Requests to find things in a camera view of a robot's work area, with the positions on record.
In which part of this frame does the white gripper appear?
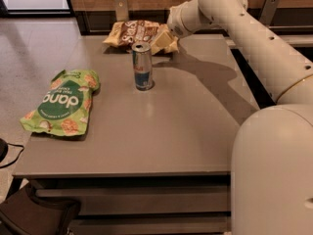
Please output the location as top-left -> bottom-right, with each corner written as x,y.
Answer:
150,6 -> 183,55

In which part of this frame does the brown yellow chip bag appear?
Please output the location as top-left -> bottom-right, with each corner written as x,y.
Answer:
104,20 -> 165,49

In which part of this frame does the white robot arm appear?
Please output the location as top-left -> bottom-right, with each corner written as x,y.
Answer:
167,0 -> 313,235

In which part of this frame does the green dang snack bag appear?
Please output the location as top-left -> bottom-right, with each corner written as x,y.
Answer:
21,70 -> 100,137

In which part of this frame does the silver blue energy drink can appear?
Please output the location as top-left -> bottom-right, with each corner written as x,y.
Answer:
132,42 -> 154,91

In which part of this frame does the grey table with drawers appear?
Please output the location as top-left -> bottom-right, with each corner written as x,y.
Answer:
14,35 -> 258,235

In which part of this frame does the black round object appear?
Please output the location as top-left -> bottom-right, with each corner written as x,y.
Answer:
0,138 -> 8,163

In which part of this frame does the dark brown chair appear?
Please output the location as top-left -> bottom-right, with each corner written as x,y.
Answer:
0,184 -> 80,235

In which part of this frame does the left metal wall bracket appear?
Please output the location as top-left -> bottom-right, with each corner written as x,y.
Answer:
113,0 -> 129,22

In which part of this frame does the metal wall bracket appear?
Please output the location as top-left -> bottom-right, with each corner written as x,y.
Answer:
113,0 -> 129,22
259,0 -> 280,26

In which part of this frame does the right metal wall bracket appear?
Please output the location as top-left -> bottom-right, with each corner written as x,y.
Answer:
259,0 -> 280,26

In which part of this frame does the black cable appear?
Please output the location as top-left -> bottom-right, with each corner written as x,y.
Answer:
0,143 -> 25,169

